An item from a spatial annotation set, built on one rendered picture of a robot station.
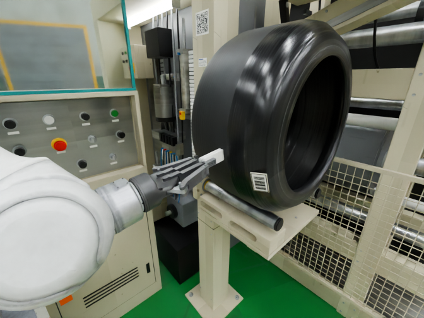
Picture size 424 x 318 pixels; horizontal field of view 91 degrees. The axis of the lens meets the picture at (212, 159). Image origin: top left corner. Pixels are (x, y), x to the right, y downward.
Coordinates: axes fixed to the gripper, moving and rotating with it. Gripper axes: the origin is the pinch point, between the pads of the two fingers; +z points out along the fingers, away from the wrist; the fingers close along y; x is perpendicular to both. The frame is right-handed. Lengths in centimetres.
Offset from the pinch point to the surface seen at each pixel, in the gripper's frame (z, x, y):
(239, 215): 12.2, 28.9, 3.5
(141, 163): 3, 23, 63
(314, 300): 60, 123, -12
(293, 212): 36, 38, -5
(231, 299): 21, 116, 23
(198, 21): 29, -35, 34
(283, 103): 12.2, -12.3, -11.9
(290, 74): 14.9, -17.8, -11.5
